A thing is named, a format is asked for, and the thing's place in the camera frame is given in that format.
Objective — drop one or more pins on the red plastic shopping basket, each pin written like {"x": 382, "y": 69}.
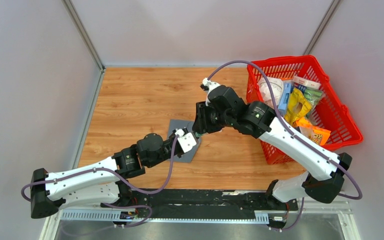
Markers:
{"x": 330, "y": 113}

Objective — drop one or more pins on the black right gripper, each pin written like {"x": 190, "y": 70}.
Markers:
{"x": 201, "y": 124}

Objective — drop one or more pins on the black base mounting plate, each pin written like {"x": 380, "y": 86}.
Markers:
{"x": 205, "y": 204}

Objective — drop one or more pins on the white red carton box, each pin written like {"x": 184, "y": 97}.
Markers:
{"x": 306, "y": 83}

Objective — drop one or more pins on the grey-blue paper envelope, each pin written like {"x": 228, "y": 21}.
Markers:
{"x": 177, "y": 123}

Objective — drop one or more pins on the green snack packet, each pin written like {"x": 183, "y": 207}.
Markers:
{"x": 313, "y": 96}

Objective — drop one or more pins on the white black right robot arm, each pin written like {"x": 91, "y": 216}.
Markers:
{"x": 324, "y": 170}

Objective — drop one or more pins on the blue box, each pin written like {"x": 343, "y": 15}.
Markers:
{"x": 284, "y": 98}

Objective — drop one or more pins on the orange snack bag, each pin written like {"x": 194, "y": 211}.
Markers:
{"x": 316, "y": 134}

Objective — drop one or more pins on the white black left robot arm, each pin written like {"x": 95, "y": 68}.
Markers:
{"x": 106, "y": 181}

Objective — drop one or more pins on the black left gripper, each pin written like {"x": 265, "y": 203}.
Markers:
{"x": 174, "y": 136}

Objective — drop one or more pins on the yellow Lays chips bag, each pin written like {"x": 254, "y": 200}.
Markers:
{"x": 298, "y": 106}

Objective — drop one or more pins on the aluminium frame rail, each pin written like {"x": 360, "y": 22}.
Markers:
{"x": 305, "y": 220}

